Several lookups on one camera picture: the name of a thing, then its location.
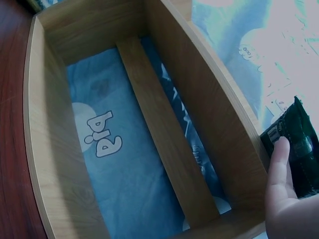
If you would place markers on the person's right hand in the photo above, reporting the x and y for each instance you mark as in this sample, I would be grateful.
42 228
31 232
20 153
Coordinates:
286 209

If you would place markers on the dark green snack packet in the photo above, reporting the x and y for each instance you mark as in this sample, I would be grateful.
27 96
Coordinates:
300 149

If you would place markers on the light wooden open frame box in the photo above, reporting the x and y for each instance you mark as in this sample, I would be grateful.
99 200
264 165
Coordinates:
159 119

